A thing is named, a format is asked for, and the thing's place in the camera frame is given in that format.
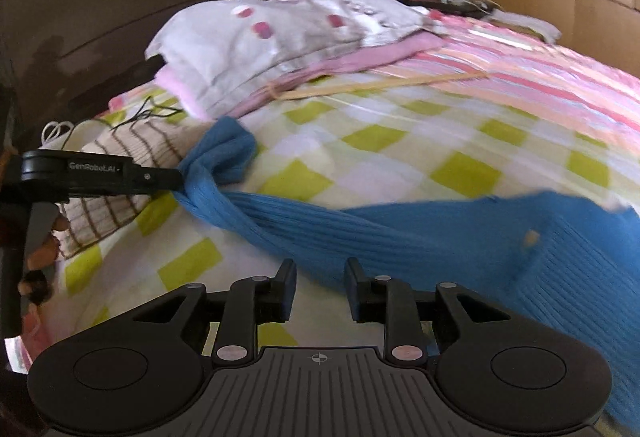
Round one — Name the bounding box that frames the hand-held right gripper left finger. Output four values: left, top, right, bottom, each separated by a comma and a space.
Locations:
130, 259, 299, 365

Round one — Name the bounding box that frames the blue knitted sweater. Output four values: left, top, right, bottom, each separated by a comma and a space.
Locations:
172, 116, 640, 433

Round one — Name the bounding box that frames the person's left hand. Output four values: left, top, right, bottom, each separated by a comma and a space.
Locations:
17, 214, 71, 314

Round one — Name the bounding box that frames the pink striped quilt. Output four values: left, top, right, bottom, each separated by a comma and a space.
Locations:
107, 9, 640, 160

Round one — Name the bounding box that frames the beige brown-striped knit garment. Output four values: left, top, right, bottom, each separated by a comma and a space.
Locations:
50, 114, 213, 262

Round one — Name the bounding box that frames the green checked bedsheet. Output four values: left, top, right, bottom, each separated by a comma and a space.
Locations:
7, 79, 640, 437

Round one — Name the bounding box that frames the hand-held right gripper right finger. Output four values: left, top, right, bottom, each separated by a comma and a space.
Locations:
345, 259, 512, 364

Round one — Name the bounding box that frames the black cable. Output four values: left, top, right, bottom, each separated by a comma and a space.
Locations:
96, 94, 185, 132

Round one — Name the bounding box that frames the white pillow with pink dots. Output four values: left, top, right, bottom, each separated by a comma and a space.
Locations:
145, 0, 443, 94

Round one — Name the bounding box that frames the white cable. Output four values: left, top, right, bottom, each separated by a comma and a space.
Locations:
40, 119, 77, 151

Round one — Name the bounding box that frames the white cloth on nightstand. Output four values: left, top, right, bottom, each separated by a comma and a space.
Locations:
492, 8, 564, 44

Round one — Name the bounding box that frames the thin wooden stick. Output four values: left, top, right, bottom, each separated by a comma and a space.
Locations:
267, 70, 489, 102

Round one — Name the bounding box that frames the pink folded blanket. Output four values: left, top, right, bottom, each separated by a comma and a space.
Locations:
154, 31, 447, 122

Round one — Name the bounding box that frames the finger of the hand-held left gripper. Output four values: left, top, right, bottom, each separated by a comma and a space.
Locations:
131, 164, 184, 194

